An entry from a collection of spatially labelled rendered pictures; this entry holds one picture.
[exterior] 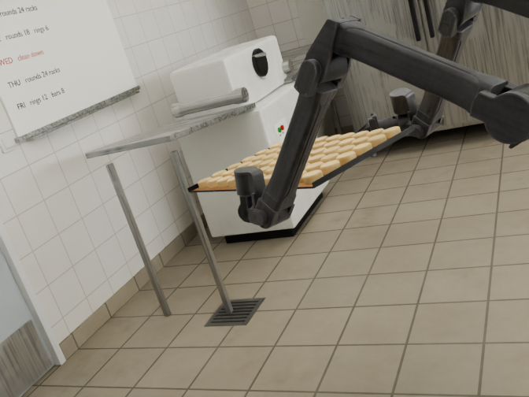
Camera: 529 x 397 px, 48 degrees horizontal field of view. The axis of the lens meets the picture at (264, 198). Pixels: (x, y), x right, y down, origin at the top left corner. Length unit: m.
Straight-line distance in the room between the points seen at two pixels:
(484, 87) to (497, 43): 3.58
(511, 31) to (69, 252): 3.21
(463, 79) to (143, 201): 3.16
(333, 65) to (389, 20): 3.47
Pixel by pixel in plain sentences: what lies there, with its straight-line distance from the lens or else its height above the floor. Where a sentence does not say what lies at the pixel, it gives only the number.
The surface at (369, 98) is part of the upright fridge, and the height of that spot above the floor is 0.50.
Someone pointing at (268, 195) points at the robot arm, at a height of 1.03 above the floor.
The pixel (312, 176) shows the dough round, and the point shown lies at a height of 1.02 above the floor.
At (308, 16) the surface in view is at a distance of 5.66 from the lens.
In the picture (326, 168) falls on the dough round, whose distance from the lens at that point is 1.47.
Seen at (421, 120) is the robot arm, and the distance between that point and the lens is 1.73.
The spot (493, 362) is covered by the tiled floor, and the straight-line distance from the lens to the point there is 2.38.
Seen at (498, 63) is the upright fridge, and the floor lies 0.56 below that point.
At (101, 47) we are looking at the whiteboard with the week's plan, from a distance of 3.93.
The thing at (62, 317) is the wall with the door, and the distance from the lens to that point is 3.39.
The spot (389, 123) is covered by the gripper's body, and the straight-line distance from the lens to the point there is 1.80.
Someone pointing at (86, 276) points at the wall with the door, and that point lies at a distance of 3.52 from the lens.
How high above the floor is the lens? 1.43
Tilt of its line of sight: 18 degrees down
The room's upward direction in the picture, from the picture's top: 17 degrees counter-clockwise
